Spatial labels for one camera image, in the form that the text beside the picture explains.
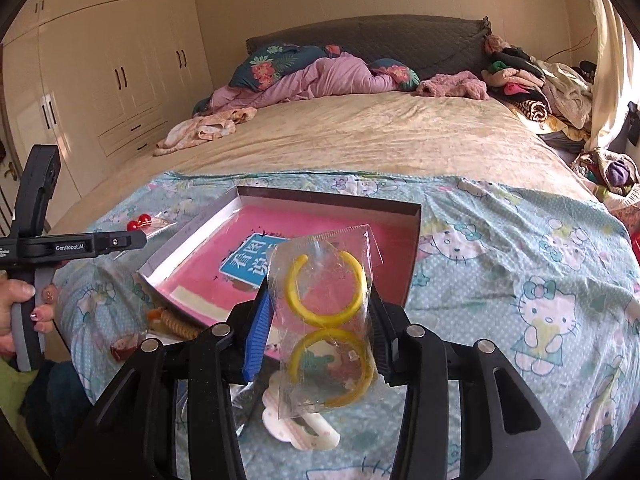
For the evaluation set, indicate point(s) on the green sleeve left forearm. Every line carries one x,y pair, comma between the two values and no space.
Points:
13,388

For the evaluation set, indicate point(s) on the cream built-in wardrobe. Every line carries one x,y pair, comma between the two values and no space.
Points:
103,80

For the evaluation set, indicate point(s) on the bag with yellow hoop earrings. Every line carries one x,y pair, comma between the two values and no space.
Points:
320,289

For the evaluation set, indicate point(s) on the beige bed cover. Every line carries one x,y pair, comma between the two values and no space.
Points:
386,133

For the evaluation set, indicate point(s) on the red cherry earrings bag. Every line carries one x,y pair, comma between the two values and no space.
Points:
149,225

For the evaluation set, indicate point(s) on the shallow cardboard tray box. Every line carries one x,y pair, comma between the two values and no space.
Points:
295,254

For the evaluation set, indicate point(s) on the pile of clothes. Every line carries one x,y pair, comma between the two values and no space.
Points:
553,94

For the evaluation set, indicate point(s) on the white dotted hair claw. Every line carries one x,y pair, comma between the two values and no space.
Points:
307,433

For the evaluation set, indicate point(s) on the pink purple quilt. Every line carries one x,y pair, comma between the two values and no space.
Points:
325,77

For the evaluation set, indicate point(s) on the peach clothing on bed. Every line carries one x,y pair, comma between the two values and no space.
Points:
201,129

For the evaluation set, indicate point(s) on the floral dark blue pillow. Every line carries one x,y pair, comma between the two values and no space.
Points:
269,64

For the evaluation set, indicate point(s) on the pink book in tray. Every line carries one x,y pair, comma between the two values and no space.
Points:
280,264

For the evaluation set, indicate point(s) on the Hello Kitty blue blanket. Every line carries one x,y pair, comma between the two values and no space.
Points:
551,280

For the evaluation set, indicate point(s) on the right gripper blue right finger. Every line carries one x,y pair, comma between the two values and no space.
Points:
383,334

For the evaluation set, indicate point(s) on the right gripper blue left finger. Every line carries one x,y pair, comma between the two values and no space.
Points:
257,335

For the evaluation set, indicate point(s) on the pink fluffy garment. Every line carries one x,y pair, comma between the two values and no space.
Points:
460,85

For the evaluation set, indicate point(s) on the cream curtain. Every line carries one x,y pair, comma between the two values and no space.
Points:
617,76

